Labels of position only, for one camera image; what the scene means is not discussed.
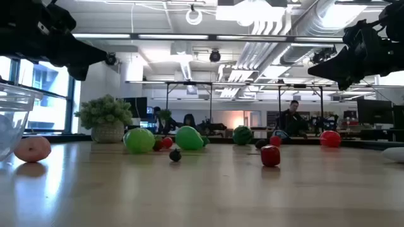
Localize striped green watermelon toy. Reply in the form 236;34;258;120
232;125;254;146

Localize overhead light bar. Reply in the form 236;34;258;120
71;32;345;44

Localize dark blueberry toy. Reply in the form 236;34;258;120
169;148;182;163

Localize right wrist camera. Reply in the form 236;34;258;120
342;18;381;48

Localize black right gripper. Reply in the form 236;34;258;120
307;44;385;91

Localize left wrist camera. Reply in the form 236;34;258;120
33;0;77;35

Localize clear plastic tupperware container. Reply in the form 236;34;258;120
0;82;44;162

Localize large red tomato toy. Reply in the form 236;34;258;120
319;130;342;148

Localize black monitor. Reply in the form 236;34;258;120
357;99;394;125
393;105;404;130
123;96;148;119

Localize potted green artificial plant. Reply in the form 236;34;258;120
74;93;134;144

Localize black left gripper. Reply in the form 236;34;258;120
37;30;109;81

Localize black metal stand frame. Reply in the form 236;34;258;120
277;83;324;133
165;81;214;127

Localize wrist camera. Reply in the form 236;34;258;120
33;0;77;35
342;18;381;48

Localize plain green apple toy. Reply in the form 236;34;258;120
175;125;205;151

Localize person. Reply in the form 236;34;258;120
277;100;309;138

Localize pink peach toy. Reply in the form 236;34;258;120
13;136;52;163

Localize silver ventilation duct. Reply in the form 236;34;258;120
279;0;384;66

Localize white cable coil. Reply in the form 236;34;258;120
185;8;203;26

